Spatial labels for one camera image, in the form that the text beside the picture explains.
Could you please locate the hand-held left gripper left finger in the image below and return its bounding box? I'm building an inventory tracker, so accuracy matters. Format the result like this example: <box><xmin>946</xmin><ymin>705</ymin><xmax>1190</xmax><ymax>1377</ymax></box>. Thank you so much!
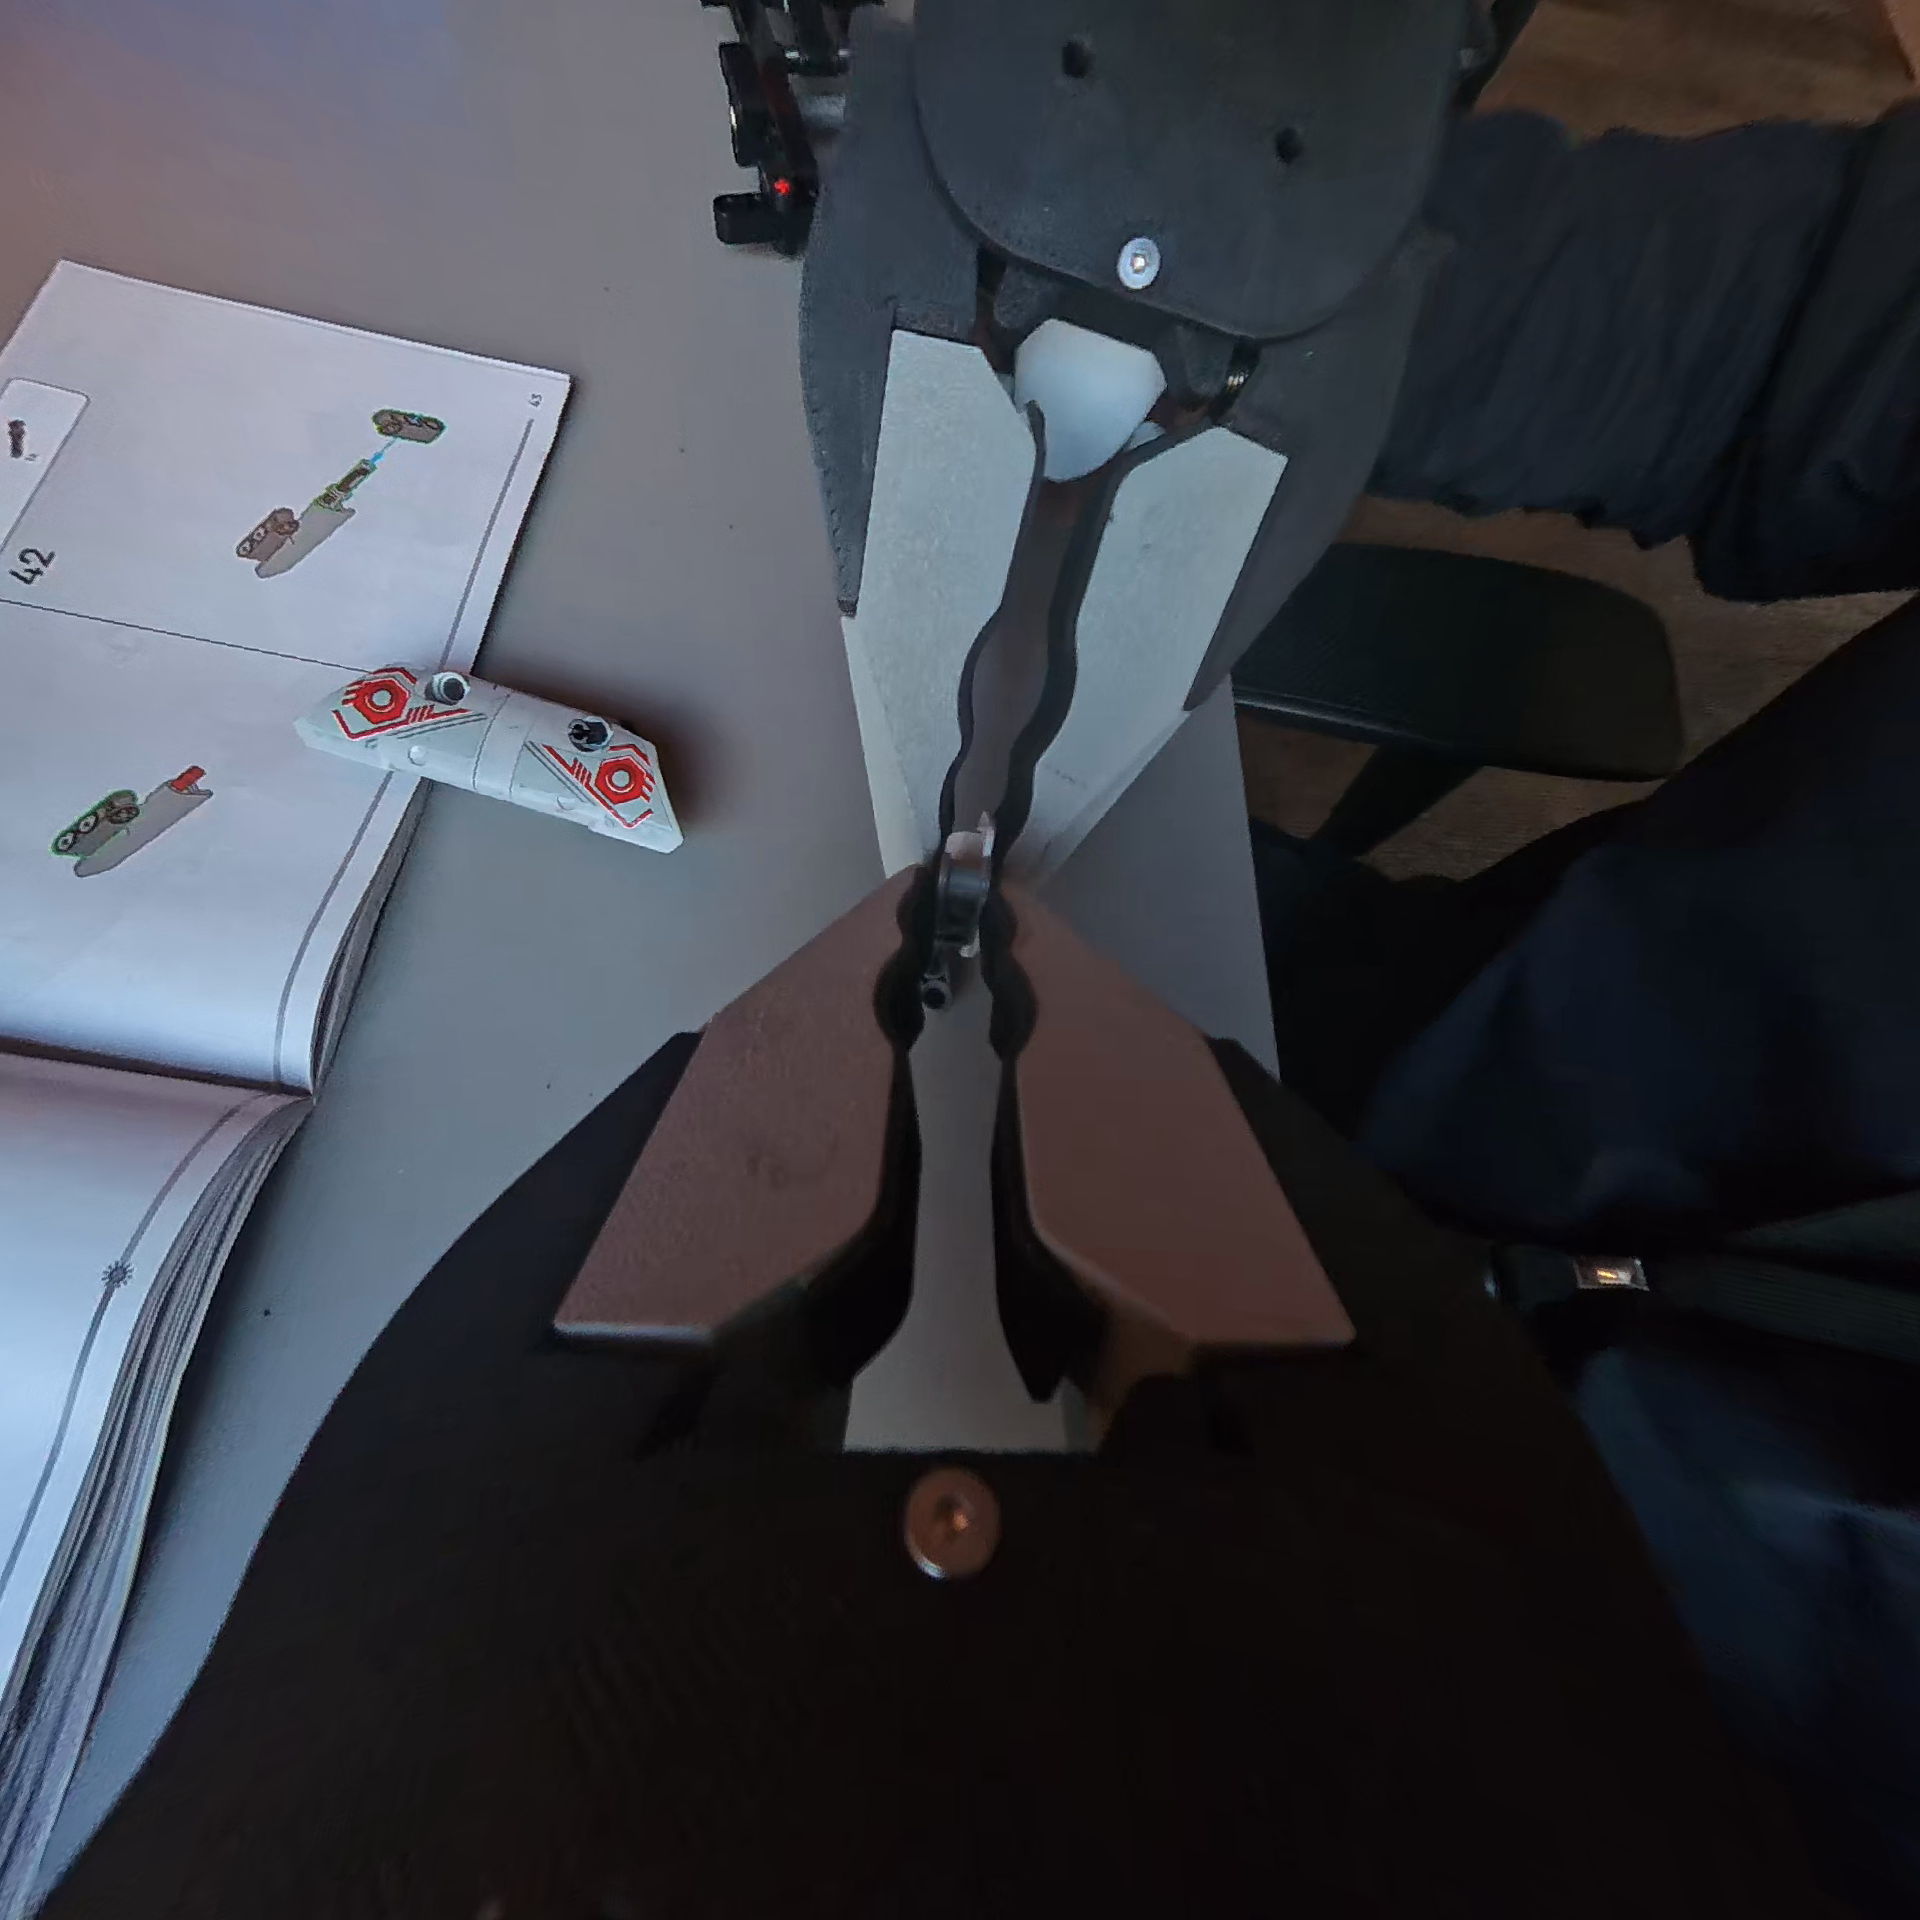
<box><xmin>550</xmin><ymin>867</ymin><xmax>922</xmax><ymax>1360</ymax></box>

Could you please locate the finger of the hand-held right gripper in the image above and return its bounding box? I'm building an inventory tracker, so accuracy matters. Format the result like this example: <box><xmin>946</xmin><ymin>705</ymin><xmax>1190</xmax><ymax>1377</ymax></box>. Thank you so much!
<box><xmin>996</xmin><ymin>428</ymin><xmax>1292</xmax><ymax>889</ymax></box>
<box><xmin>838</xmin><ymin>324</ymin><xmax>1047</xmax><ymax>879</ymax></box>

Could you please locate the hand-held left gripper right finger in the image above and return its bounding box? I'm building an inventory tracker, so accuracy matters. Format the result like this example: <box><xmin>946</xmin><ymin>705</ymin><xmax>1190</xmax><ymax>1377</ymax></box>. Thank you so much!
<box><xmin>982</xmin><ymin>873</ymin><xmax>1360</xmax><ymax>1445</ymax></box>

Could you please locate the small black lego piece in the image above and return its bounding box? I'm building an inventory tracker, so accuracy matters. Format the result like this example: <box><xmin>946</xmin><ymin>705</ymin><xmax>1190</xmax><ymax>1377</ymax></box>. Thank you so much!
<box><xmin>901</xmin><ymin>808</ymin><xmax>1001</xmax><ymax>1011</ymax></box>

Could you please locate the person's right forearm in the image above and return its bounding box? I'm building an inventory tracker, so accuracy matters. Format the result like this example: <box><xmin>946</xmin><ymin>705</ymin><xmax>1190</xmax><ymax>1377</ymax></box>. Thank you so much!
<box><xmin>1350</xmin><ymin>105</ymin><xmax>1920</xmax><ymax>600</ymax></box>

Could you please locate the black lego model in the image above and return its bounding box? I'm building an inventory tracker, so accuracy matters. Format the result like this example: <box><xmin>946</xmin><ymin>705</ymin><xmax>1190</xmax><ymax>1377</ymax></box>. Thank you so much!
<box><xmin>708</xmin><ymin>0</ymin><xmax>860</xmax><ymax>255</ymax></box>

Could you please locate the white lego panel red print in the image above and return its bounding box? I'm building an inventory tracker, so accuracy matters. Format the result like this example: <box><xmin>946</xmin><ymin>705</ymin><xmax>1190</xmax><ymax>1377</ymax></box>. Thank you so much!
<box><xmin>294</xmin><ymin>662</ymin><xmax>686</xmax><ymax>856</ymax></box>

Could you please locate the lego instruction booklet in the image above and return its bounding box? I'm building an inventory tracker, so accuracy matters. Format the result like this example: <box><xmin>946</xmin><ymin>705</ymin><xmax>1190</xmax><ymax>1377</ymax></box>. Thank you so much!
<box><xmin>0</xmin><ymin>259</ymin><xmax>576</xmax><ymax>1912</ymax></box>

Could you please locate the black mesh office chair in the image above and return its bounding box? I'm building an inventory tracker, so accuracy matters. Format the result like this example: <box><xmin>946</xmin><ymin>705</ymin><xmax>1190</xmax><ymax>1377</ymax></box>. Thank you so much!
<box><xmin>1230</xmin><ymin>539</ymin><xmax>1685</xmax><ymax>864</ymax></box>

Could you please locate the person's dark clothed body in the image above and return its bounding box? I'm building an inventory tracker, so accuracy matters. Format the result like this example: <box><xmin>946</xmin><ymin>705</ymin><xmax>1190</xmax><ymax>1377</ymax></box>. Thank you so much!
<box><xmin>1253</xmin><ymin>598</ymin><xmax>1920</xmax><ymax>1920</ymax></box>

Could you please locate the black strap with buckle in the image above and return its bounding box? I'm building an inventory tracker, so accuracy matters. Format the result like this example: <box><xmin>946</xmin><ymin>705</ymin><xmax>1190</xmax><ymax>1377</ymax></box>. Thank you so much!
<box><xmin>1485</xmin><ymin>1231</ymin><xmax>1920</xmax><ymax>1360</ymax></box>

